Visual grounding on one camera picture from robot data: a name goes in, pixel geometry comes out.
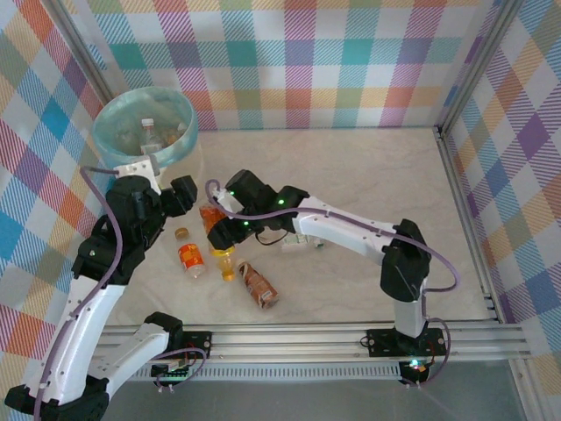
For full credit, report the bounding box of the orange NFC label juice bottle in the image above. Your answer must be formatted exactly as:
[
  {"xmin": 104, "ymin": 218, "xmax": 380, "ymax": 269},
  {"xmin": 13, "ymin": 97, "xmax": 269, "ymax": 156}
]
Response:
[
  {"xmin": 198, "ymin": 203, "xmax": 241, "ymax": 282},
  {"xmin": 174, "ymin": 226, "xmax": 208, "ymax": 281}
]

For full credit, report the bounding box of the white cap green label bottle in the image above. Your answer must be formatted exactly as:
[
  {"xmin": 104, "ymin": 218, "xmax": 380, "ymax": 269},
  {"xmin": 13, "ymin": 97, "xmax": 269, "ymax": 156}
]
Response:
[{"xmin": 280, "ymin": 232, "xmax": 329, "ymax": 254}]

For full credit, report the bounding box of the blue plastic bin liner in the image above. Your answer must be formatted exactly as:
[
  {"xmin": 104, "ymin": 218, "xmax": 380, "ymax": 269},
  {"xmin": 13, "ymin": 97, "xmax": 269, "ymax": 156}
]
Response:
[{"xmin": 91, "ymin": 86, "xmax": 198, "ymax": 168}]

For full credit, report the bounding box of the brown label plastic bottle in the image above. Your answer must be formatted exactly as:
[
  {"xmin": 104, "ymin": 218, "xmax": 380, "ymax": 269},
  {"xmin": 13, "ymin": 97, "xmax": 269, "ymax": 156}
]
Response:
[{"xmin": 235, "ymin": 257, "xmax": 281, "ymax": 310}]

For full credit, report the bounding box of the pale cap clear bottle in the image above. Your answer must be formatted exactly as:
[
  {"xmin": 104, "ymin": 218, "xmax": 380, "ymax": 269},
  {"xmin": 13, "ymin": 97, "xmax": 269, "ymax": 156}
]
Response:
[{"xmin": 138, "ymin": 118, "xmax": 160, "ymax": 157}]

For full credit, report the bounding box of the green left control board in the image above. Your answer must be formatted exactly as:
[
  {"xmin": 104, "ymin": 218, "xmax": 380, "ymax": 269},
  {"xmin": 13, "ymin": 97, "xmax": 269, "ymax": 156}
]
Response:
[{"xmin": 151, "ymin": 358, "xmax": 196, "ymax": 382}]

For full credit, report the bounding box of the small right control board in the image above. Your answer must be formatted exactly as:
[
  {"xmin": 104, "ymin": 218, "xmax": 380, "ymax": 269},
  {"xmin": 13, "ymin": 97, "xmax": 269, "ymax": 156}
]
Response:
[{"xmin": 399, "ymin": 357, "xmax": 430, "ymax": 386}]

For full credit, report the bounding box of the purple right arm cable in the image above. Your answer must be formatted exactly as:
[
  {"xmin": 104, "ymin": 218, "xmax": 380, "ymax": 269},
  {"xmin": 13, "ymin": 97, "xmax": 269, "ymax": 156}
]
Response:
[{"xmin": 204, "ymin": 177, "xmax": 461, "ymax": 294}]

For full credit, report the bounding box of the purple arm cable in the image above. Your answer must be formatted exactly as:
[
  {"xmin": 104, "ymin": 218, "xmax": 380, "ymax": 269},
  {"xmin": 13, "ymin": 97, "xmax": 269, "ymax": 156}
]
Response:
[
  {"xmin": 204, "ymin": 177, "xmax": 461, "ymax": 294},
  {"xmin": 33, "ymin": 166, "xmax": 123, "ymax": 416}
]

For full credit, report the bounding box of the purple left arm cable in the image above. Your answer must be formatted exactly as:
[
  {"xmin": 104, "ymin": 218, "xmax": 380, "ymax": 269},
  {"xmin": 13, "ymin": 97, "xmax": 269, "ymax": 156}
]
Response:
[{"xmin": 33, "ymin": 166, "xmax": 123, "ymax": 416}]

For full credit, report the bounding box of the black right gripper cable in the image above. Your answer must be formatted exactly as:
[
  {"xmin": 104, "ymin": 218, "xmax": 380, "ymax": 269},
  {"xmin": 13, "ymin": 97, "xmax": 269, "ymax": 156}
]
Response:
[{"xmin": 255, "ymin": 228, "xmax": 288, "ymax": 247}]

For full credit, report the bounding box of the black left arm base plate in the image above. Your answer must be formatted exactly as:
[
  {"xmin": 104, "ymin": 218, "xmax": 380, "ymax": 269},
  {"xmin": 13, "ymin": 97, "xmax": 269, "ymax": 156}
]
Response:
[{"xmin": 181, "ymin": 329, "xmax": 215, "ymax": 360}]

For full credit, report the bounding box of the wide aluminium base rail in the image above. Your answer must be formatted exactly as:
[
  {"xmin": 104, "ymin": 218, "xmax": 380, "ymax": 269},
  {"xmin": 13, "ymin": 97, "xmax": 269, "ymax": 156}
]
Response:
[{"xmin": 94, "ymin": 322, "xmax": 529, "ymax": 365}]

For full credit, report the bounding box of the grey slotted cable duct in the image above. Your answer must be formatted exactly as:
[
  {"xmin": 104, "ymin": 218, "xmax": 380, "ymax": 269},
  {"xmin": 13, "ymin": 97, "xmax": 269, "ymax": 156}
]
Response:
[{"xmin": 131, "ymin": 362, "xmax": 407, "ymax": 383}]

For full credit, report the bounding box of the aluminium corner post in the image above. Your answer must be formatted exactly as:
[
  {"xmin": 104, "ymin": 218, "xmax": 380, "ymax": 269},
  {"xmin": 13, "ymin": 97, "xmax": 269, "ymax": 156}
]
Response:
[
  {"xmin": 440, "ymin": 0, "xmax": 527, "ymax": 132},
  {"xmin": 54, "ymin": 0, "xmax": 113, "ymax": 104}
]

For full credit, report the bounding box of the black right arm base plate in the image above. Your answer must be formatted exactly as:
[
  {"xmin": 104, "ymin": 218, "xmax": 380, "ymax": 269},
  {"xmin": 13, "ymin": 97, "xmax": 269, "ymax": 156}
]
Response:
[{"xmin": 366, "ymin": 327, "xmax": 444, "ymax": 359}]

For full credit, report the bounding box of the aluminium floor rail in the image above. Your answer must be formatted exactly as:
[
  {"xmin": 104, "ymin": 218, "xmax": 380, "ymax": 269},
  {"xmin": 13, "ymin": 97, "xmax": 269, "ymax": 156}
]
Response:
[{"xmin": 433, "ymin": 125, "xmax": 508, "ymax": 325}]

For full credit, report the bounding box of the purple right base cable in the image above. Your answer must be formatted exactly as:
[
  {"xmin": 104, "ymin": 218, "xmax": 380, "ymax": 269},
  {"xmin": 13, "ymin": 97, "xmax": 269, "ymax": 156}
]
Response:
[{"xmin": 423, "ymin": 316, "xmax": 453, "ymax": 387}]

